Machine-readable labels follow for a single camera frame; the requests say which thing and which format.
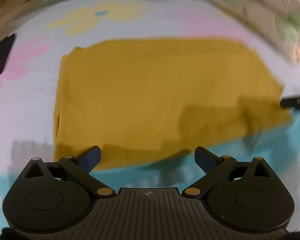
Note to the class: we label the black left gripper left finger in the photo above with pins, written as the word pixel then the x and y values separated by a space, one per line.
pixel 55 195

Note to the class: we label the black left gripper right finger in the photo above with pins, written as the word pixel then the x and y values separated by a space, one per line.
pixel 241 195

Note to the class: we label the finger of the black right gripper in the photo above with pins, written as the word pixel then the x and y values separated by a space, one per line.
pixel 293 102

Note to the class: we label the mustard yellow knit garment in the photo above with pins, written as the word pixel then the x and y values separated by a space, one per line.
pixel 147 100

